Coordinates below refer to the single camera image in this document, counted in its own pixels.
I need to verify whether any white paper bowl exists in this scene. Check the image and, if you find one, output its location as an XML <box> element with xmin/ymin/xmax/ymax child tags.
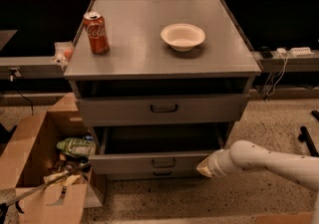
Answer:
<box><xmin>160</xmin><ymin>23</ymin><xmax>205</xmax><ymax>52</ymax></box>

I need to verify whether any clear plastic cup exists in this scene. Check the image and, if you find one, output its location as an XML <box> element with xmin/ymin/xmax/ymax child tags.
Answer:
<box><xmin>51</xmin><ymin>42</ymin><xmax>74</xmax><ymax>67</ymax></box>

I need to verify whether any long grabber stick tool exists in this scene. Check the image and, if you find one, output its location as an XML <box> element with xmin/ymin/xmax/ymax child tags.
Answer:
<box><xmin>0</xmin><ymin>162</ymin><xmax>91</xmax><ymax>224</ymax></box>

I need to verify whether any grey bottom drawer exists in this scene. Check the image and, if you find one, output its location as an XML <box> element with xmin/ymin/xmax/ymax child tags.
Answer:
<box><xmin>106</xmin><ymin>170</ymin><xmax>200</xmax><ymax>180</ymax></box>

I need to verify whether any brown cardboard box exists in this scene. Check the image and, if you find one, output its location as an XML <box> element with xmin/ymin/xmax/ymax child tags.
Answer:
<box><xmin>0</xmin><ymin>94</ymin><xmax>105</xmax><ymax>224</ymax></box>

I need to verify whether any red cola can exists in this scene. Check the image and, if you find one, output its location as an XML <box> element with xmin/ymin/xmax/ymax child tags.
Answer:
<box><xmin>83</xmin><ymin>11</ymin><xmax>110</xmax><ymax>54</ymax></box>

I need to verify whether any grey drawer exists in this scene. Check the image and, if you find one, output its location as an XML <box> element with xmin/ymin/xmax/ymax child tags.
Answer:
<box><xmin>77</xmin><ymin>94</ymin><xmax>249</xmax><ymax>126</ymax></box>
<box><xmin>106</xmin><ymin>170</ymin><xmax>200</xmax><ymax>180</ymax></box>
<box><xmin>90</xmin><ymin>123</ymin><xmax>224</xmax><ymax>175</ymax></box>

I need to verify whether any white power strip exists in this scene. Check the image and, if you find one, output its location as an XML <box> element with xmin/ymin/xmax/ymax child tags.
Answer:
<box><xmin>290</xmin><ymin>47</ymin><xmax>314</xmax><ymax>58</ymax></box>

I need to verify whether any white cables right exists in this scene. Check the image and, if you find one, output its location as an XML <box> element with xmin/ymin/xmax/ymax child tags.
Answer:
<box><xmin>262</xmin><ymin>48</ymin><xmax>291</xmax><ymax>101</ymax></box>

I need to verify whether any grey top drawer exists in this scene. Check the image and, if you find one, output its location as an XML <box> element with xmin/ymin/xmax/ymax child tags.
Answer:
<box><xmin>77</xmin><ymin>94</ymin><xmax>249</xmax><ymax>126</ymax></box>

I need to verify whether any black cable left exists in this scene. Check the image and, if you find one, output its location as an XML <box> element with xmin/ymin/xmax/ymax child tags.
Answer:
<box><xmin>9</xmin><ymin>68</ymin><xmax>35</xmax><ymax>115</ymax></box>

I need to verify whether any green snack bag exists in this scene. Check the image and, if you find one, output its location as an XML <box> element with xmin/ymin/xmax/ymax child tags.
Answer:
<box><xmin>56</xmin><ymin>137</ymin><xmax>96</xmax><ymax>158</ymax></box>

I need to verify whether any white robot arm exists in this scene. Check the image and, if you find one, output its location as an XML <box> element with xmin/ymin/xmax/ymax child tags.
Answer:
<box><xmin>196</xmin><ymin>140</ymin><xmax>319</xmax><ymax>193</ymax></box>

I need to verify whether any black metal bar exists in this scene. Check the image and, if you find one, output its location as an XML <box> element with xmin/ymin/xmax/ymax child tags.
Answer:
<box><xmin>298</xmin><ymin>126</ymin><xmax>319</xmax><ymax>157</ymax></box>

